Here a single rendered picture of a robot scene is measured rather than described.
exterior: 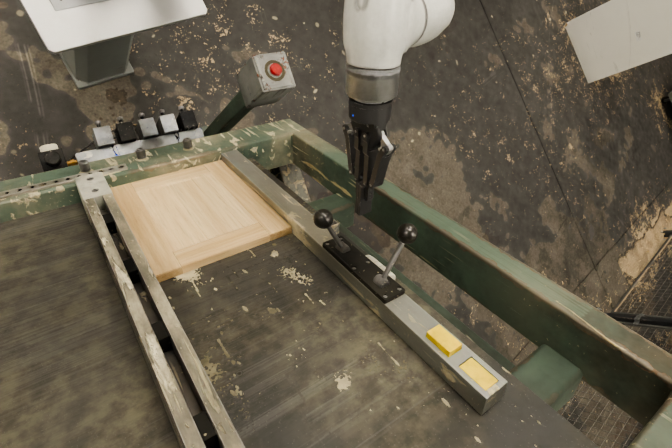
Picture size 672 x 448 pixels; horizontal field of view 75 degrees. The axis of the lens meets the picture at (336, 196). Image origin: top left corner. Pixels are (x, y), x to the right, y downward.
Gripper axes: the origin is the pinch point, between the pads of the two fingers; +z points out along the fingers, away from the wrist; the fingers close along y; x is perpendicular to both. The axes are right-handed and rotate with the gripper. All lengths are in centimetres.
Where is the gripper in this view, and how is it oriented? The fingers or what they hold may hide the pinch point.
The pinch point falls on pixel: (363, 197)
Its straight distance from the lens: 85.8
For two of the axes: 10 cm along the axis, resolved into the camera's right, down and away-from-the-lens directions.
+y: -5.8, -4.4, 6.9
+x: -8.1, 2.8, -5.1
